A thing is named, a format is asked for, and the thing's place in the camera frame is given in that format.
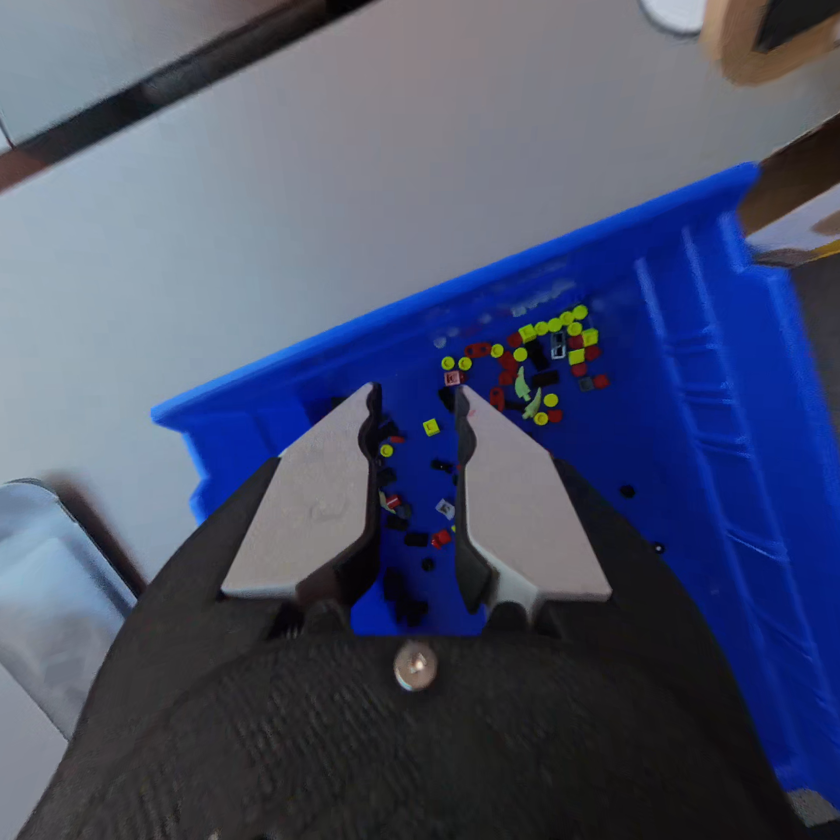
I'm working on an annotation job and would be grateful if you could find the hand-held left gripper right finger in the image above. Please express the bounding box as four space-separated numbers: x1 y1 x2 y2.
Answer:
453 386 614 626

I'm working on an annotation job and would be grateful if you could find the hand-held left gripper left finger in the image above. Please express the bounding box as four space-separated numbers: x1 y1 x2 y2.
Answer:
220 382 385 608

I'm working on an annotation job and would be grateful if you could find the pile of small lego pieces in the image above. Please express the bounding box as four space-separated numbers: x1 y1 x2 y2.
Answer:
374 302 667 627

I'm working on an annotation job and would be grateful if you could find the blue plastic storage bin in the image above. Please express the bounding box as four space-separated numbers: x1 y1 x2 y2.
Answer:
150 161 840 815

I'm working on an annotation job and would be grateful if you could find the printed cardboard box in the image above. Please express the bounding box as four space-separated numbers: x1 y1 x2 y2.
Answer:
748 190 840 271

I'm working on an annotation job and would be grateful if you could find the wooden stand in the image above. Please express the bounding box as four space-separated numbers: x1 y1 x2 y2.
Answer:
699 0 840 88

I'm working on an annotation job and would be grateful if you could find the white round stand base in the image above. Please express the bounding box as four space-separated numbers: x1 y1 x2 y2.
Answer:
637 0 707 37

